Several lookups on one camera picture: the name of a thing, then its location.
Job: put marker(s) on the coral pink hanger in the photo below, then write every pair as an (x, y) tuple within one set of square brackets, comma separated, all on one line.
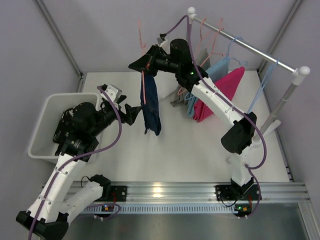
[(143, 51)]

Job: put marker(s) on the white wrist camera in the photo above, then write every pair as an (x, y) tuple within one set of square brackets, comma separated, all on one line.
[(162, 41), (112, 92)]

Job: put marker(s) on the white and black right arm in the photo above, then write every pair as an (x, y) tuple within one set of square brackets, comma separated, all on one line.
[(241, 126)]

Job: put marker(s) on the black white patterned trousers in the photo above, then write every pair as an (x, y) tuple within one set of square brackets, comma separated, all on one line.
[(65, 126)]

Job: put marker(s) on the pink trousers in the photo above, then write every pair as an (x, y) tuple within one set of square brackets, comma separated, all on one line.
[(228, 85)]

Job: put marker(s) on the light blue trousers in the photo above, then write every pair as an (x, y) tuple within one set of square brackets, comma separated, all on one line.
[(215, 72)]

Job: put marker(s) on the grey slotted cable duct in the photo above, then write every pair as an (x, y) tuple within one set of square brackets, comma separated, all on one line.
[(176, 208)]

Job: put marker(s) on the aluminium mounting rail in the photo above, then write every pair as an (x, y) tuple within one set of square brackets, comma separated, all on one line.
[(208, 192)]

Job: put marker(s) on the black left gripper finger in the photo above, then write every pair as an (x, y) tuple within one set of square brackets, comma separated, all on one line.
[(121, 98), (131, 113)]

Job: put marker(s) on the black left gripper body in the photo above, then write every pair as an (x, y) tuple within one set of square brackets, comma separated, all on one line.
[(124, 113)]

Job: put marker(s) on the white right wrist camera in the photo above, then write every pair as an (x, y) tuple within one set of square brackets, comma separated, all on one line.
[(162, 41)]

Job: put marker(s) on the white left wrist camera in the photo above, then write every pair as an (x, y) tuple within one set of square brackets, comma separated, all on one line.
[(112, 92)]

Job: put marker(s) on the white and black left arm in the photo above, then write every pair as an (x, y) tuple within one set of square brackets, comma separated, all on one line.
[(50, 216)]

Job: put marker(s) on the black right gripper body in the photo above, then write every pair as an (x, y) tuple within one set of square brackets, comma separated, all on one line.
[(152, 60)]

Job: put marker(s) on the white and metal clothes rack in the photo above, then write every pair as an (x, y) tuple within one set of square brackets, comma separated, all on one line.
[(299, 74)]

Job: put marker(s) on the navy blue trousers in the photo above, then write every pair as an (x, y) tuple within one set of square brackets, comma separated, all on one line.
[(149, 102)]

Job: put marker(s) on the white plastic laundry basket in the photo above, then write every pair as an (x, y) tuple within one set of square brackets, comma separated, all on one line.
[(41, 145)]

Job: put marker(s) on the grey trousers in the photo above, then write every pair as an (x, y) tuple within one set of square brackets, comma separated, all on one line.
[(180, 97)]

